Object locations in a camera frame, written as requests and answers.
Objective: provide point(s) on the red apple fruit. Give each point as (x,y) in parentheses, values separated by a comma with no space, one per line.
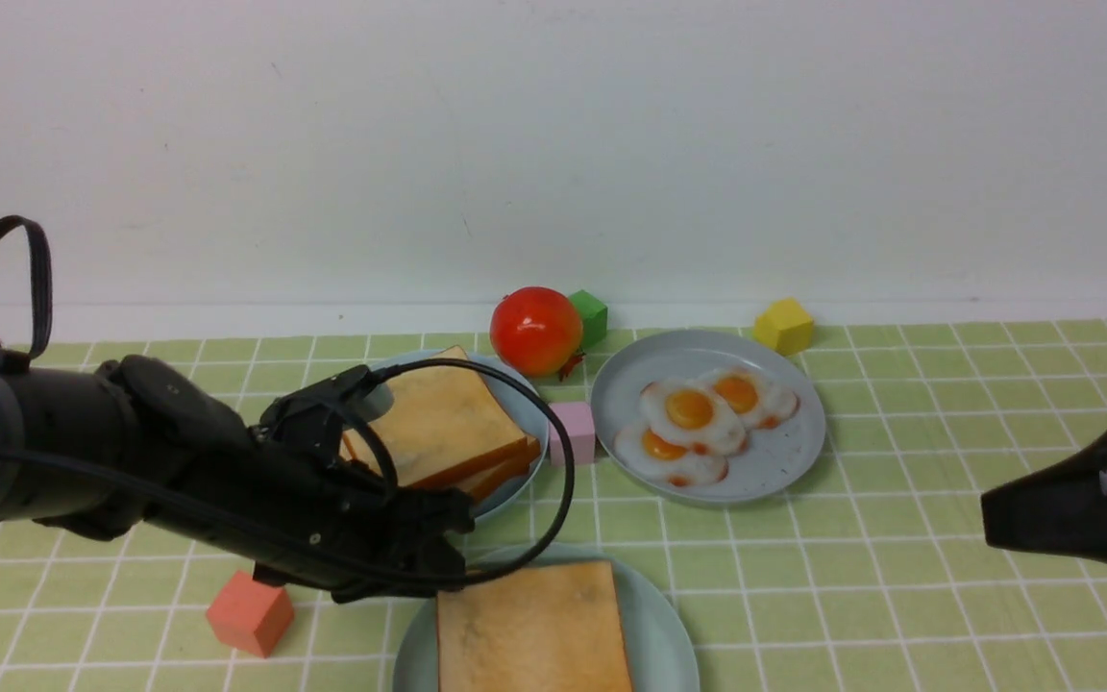
(538,332)

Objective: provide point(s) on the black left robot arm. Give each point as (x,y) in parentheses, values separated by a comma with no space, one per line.
(137,442)

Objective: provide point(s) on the blue plate with bread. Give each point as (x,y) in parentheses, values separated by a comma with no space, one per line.
(515,401)

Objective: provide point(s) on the salmon red wooden cube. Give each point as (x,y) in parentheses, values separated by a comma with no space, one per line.
(249,616)

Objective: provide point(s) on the yellow wooden cube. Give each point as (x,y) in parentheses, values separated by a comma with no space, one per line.
(785,327)

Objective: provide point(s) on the blue plate with eggs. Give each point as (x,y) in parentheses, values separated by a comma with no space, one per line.
(771,460)

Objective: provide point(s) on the green wooden cube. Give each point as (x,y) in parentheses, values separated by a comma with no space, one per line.
(594,317)

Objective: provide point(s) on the empty light blue plate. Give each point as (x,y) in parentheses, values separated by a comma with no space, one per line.
(660,652)

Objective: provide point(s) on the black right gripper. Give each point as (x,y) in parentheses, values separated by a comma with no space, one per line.
(1060,510)

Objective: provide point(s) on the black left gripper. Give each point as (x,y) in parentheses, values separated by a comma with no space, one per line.
(310,494)

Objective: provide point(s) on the pink wooden cube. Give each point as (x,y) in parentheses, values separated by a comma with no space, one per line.
(577,420)

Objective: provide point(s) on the fried egg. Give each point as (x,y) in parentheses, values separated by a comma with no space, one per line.
(689,415)
(656,460)
(760,402)

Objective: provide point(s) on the toast slice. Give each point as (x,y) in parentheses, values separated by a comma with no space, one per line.
(444,425)
(552,628)
(482,485)

